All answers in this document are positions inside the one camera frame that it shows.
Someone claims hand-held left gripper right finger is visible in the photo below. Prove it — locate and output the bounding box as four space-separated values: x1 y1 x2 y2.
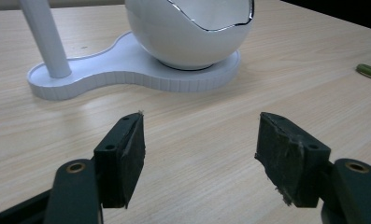
254 112 332 209

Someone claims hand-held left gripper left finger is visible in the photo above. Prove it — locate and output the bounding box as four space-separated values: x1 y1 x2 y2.
93 111 147 209

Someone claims white stand with pole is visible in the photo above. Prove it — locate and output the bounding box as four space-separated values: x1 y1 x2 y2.
19 0 242 102

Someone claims green pen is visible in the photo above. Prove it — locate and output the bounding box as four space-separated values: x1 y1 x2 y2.
356 63 371 84

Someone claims white egg-shaped bowl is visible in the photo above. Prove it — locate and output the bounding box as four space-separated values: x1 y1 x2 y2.
123 0 255 71

